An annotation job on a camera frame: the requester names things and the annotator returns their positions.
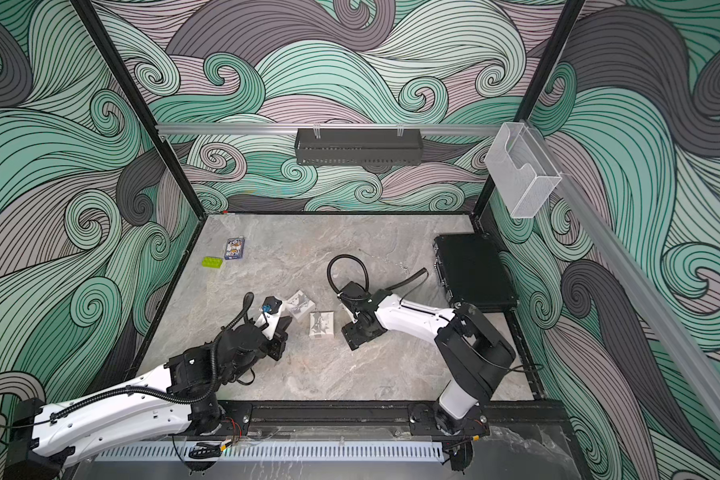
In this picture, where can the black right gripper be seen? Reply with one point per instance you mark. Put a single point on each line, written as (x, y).
(352, 337)

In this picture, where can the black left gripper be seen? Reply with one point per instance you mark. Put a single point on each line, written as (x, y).
(276, 344)

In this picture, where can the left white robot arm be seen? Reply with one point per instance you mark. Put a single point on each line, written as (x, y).
(178, 397)

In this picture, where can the blue playing card box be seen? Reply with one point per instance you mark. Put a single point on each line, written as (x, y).
(234, 248)

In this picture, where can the green toy building brick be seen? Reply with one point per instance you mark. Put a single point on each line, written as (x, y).
(212, 262)

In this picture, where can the black case on table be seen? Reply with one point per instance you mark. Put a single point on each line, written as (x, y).
(470, 271)

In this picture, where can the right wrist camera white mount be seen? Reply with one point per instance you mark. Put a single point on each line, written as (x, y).
(348, 309)

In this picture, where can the white slotted cable duct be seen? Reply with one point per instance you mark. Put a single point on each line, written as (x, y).
(284, 451)

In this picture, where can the black wall tray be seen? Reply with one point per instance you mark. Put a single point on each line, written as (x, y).
(377, 148)

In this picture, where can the aluminium wall rail back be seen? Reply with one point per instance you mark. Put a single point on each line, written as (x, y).
(250, 128)

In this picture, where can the aluminium wall rail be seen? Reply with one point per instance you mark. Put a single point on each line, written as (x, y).
(653, 207)
(250, 128)

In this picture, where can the clear acrylic wall holder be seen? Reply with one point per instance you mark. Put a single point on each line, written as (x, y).
(521, 166)

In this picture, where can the right black corner post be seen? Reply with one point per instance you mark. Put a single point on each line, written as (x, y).
(549, 59)

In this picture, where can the aluminium wall rail right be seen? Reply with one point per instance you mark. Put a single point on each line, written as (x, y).
(653, 207)

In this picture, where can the black corner frame post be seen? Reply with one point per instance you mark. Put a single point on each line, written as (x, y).
(96, 30)

